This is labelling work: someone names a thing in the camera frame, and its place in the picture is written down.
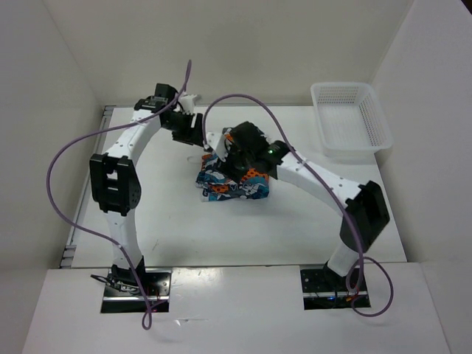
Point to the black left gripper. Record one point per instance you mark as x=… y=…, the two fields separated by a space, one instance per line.
x=191 y=136

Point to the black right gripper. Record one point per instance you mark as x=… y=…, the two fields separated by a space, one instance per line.
x=231 y=147

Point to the colourful patterned shorts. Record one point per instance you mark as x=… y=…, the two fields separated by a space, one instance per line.
x=216 y=187

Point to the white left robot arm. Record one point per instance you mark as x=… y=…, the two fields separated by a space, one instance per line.
x=115 y=184

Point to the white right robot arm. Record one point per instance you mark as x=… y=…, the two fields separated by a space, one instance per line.
x=362 y=206

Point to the white plastic basket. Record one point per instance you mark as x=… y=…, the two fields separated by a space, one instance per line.
x=350 y=119

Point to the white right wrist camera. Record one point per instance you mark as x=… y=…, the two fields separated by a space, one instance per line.
x=219 y=144

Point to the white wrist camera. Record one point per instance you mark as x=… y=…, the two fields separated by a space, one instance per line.
x=188 y=102
x=219 y=144

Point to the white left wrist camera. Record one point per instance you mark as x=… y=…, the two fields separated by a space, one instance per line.
x=188 y=102

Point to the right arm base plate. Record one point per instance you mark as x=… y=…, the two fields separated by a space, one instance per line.
x=323 y=289

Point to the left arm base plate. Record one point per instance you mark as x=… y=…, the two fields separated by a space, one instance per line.
x=119 y=297

